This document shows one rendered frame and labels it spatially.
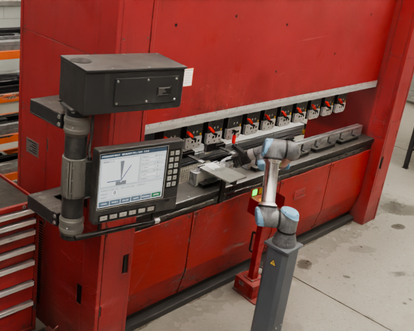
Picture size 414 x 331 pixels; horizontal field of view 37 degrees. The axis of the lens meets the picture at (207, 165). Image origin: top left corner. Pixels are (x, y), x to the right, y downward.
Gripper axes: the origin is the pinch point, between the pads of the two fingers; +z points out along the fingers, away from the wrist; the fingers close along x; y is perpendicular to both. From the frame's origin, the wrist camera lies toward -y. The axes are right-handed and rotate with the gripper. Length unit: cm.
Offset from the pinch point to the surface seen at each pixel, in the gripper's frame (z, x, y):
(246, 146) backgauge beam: -3, 64, 12
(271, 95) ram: -42, 35, -26
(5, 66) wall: 313, 289, -124
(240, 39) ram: -44, -4, -74
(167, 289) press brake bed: 55, -47, 63
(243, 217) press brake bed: 3.9, 9.8, 48.5
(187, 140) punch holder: 3.6, -37.2, -29.4
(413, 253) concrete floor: -94, 129, 171
